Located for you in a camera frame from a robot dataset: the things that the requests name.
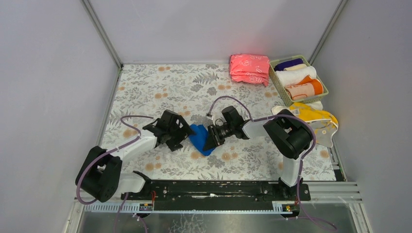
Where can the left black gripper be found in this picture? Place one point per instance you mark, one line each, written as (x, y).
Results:
(180, 133)

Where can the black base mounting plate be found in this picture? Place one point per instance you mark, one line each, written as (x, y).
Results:
(181, 195)

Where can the cream rolled towel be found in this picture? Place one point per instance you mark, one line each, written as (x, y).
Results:
(295, 67)

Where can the floral tablecloth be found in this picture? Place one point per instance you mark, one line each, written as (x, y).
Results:
(144, 92)

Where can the blue towel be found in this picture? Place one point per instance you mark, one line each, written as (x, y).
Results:
(199, 137)

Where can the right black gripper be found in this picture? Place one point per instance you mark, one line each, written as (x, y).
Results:
(212, 138)

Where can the yellow white crumpled towel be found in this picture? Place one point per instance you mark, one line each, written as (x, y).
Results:
(324, 124)

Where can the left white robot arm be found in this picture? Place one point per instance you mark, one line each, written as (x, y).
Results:
(101, 177)

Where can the white rolled towel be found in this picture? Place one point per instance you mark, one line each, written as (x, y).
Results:
(294, 77)

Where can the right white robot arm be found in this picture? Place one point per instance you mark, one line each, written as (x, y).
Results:
(290, 135)

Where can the pink folded towel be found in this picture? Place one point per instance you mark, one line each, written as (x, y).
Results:
(249, 68)

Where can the orange cartoon towel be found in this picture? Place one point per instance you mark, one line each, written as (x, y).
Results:
(307, 87)

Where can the purple rolled towel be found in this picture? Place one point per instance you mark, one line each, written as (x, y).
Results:
(287, 64)

